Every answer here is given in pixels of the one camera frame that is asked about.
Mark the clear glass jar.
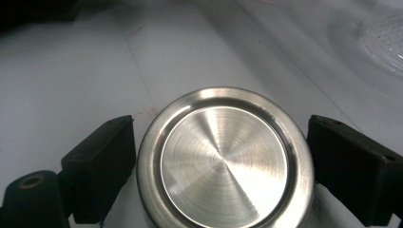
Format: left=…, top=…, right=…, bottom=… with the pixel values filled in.
left=356, top=9, right=403, bottom=81

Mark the round stainless steel container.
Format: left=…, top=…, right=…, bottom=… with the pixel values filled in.
left=136, top=86, right=316, bottom=228

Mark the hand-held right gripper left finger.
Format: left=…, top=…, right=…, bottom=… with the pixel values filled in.
left=60, top=114, right=138, bottom=225

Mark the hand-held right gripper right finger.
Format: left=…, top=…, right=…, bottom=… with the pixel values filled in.
left=306, top=114, right=403, bottom=228

